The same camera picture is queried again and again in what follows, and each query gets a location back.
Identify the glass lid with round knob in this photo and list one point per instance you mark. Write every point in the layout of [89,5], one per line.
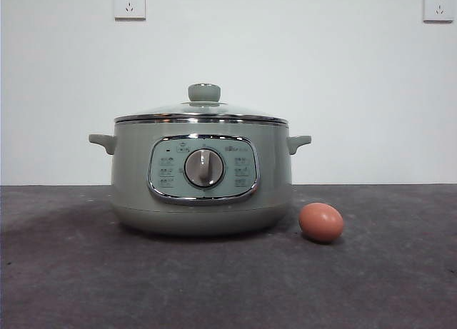
[204,92]

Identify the brown egg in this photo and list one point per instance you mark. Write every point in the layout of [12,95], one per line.
[321,222]

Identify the pale green electric pot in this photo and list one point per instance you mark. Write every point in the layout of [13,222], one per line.
[132,179]

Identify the white wall socket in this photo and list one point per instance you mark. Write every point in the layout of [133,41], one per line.
[438,6]
[130,3]

